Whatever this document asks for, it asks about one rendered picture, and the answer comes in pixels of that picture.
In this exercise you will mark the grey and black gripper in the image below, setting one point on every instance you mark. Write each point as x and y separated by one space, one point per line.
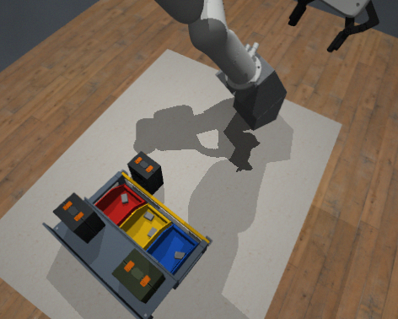
349 9

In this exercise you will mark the yellow bar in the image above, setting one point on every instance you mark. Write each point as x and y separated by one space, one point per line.
165 208

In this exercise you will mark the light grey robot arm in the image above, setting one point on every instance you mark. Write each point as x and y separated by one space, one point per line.
210 34

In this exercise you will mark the dark grey shelf rack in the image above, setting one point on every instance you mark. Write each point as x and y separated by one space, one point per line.
112 245

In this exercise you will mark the yellow bin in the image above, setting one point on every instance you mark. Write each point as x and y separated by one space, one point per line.
137 227

